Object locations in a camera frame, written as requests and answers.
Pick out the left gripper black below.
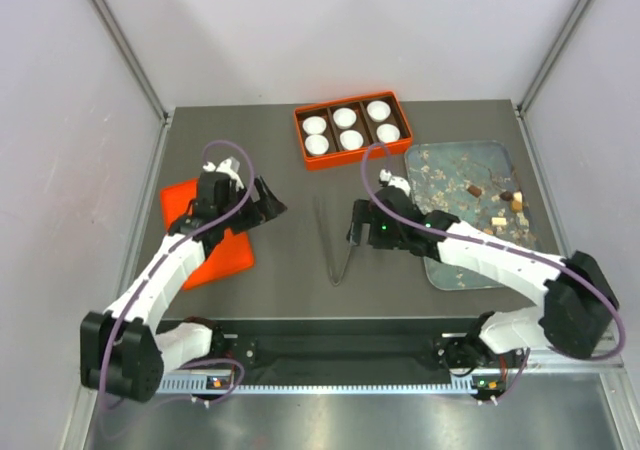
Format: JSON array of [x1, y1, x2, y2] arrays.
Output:
[[218, 174, 286, 234]]

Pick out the metal tongs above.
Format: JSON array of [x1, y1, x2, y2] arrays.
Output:
[[312, 195, 355, 287]]

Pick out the pale caramel chocolate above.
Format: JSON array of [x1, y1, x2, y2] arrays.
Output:
[[491, 217, 507, 227]]

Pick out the pale white chocolate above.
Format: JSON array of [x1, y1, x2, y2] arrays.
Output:
[[511, 192, 523, 213]]

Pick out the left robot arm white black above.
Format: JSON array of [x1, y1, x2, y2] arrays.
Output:
[[80, 166, 287, 402]]

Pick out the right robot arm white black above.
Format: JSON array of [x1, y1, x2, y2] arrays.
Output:
[[347, 171, 619, 366]]

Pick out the orange box lid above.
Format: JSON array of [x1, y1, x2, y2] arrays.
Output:
[[159, 178, 255, 292]]

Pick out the white paper cup front left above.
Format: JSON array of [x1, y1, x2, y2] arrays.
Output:
[[304, 134, 329, 156]]

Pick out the white paper cup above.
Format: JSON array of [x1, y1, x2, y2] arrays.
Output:
[[302, 116, 327, 135], [376, 123, 401, 144], [339, 129, 364, 151], [332, 108, 357, 130], [304, 134, 329, 156], [366, 100, 391, 122]]

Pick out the white paper cup front middle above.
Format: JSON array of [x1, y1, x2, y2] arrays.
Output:
[[339, 129, 364, 151]]

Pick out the white paper cup back left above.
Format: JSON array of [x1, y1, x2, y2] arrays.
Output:
[[302, 116, 327, 135]]

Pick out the orange compartment box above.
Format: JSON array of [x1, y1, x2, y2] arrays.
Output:
[[294, 91, 413, 171]]

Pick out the white paper cup front right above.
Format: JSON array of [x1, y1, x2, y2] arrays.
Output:
[[376, 123, 401, 144]]

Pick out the white paper cup back middle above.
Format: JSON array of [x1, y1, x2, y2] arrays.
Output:
[[332, 108, 357, 130]]

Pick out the white paper cup back right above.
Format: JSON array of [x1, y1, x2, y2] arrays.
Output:
[[366, 100, 391, 122]]

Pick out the blue floral tray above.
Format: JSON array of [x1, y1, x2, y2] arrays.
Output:
[[403, 140, 541, 291]]

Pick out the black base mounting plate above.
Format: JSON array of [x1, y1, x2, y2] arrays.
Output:
[[168, 333, 526, 372]]

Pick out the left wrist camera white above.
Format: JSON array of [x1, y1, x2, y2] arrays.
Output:
[[202, 157, 245, 190]]

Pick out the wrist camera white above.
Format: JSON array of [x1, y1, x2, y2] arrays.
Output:
[[379, 169, 411, 197], [202, 157, 245, 190]]

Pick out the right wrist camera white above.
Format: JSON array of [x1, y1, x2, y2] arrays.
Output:
[[379, 169, 411, 197]]

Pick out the grey slotted cable duct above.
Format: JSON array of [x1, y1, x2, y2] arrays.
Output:
[[151, 371, 506, 396]]

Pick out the aluminium frame rail front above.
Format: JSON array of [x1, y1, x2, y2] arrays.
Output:
[[78, 333, 626, 376]]

